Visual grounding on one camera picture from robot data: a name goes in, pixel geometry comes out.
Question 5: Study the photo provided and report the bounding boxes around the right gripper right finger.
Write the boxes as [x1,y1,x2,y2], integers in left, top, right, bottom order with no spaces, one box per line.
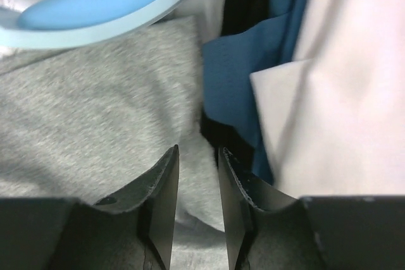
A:
[218,148,404,269]

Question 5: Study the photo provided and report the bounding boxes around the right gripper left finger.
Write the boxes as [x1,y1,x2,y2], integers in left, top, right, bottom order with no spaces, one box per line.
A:
[1,146,179,270]

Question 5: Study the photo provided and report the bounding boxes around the grey t shirt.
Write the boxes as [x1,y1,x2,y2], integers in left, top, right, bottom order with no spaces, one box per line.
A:
[1,17,228,269]

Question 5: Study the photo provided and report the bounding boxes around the white blue folded t shirt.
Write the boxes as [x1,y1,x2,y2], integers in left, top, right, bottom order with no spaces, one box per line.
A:
[199,0,405,198]

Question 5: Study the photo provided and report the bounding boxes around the light blue headphones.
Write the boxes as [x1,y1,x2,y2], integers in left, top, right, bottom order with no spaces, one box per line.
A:
[0,0,222,50]

